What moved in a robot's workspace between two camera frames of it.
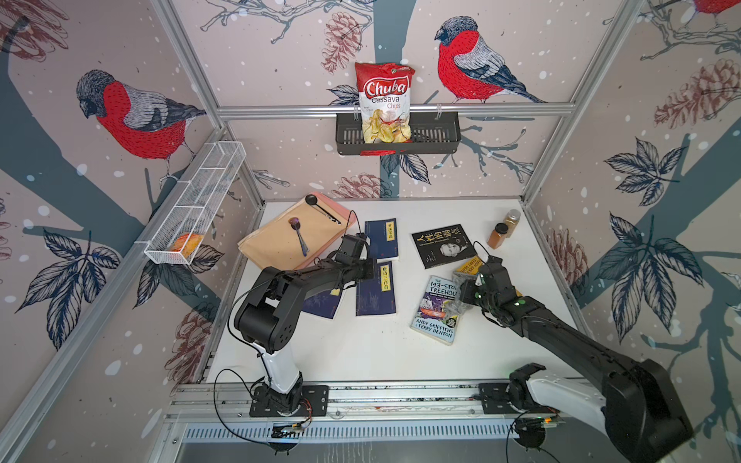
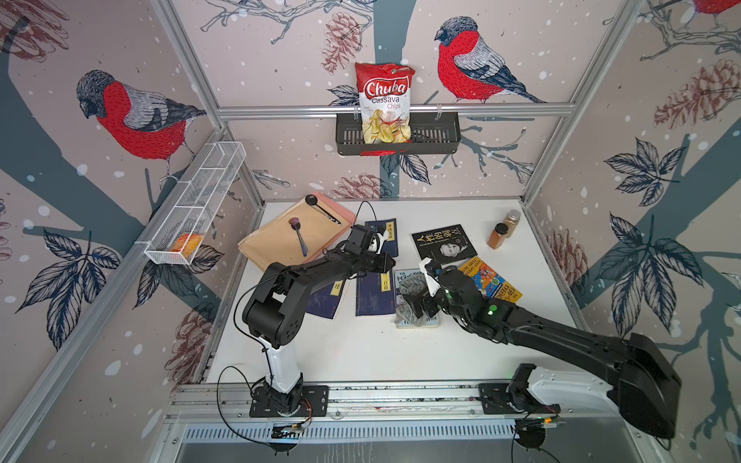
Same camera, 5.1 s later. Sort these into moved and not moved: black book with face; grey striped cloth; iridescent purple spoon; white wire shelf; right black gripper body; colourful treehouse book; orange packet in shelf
Moved: colourful treehouse book; right black gripper body; grey striped cloth
Not moved: white wire shelf; iridescent purple spoon; black book with face; orange packet in shelf
